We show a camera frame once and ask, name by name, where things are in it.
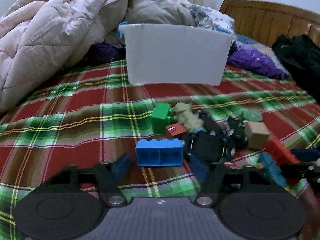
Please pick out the white plastic storage bin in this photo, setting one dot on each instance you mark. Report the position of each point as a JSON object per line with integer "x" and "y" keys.
{"x": 175, "y": 55}

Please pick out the blue pillow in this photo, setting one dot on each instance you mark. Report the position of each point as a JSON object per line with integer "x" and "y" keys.
{"x": 246, "y": 40}

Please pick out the black garment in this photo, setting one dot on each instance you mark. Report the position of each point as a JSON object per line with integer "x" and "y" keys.
{"x": 300, "y": 60}

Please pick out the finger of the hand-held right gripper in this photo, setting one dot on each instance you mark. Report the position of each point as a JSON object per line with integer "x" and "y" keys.
{"x": 306, "y": 152}
{"x": 302, "y": 171}

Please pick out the tan cube block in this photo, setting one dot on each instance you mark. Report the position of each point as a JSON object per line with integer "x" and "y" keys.
{"x": 257, "y": 135}

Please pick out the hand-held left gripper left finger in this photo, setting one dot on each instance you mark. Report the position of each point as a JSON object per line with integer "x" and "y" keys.
{"x": 120, "y": 165}

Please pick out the blue toy brick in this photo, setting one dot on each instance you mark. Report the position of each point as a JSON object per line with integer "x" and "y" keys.
{"x": 160, "y": 153}

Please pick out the beige toy dinosaur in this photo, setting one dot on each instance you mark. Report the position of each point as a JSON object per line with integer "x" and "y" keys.
{"x": 187, "y": 116}

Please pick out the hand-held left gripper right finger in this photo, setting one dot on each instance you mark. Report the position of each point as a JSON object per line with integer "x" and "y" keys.
{"x": 198, "y": 168}

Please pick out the green patterned toy piece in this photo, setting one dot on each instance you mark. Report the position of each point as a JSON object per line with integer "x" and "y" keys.
{"x": 251, "y": 116}

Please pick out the small red block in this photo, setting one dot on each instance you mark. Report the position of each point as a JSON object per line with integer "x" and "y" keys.
{"x": 177, "y": 130}

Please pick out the green toy brick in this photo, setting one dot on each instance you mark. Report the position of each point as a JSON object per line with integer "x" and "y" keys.
{"x": 160, "y": 117}

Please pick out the red green plaid blanket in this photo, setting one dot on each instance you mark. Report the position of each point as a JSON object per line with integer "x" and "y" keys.
{"x": 62, "y": 130}

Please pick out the pale pink quilt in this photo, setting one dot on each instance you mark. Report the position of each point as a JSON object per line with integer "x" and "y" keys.
{"x": 55, "y": 35}

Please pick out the grey floral cloth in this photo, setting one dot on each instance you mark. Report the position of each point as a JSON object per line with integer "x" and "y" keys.
{"x": 212, "y": 17}

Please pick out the red toy brick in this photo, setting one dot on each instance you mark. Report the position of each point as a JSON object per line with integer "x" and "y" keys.
{"x": 281, "y": 151}

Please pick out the wooden headboard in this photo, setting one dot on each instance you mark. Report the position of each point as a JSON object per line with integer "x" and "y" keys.
{"x": 270, "y": 17}

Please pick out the teal toy dinosaur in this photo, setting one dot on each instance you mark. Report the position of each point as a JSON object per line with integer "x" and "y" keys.
{"x": 272, "y": 168}

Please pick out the pastel patterned pillow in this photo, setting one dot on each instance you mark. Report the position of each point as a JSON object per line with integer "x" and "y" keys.
{"x": 268, "y": 50}

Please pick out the black toy vehicle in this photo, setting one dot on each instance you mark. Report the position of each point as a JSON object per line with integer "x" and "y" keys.
{"x": 212, "y": 140}

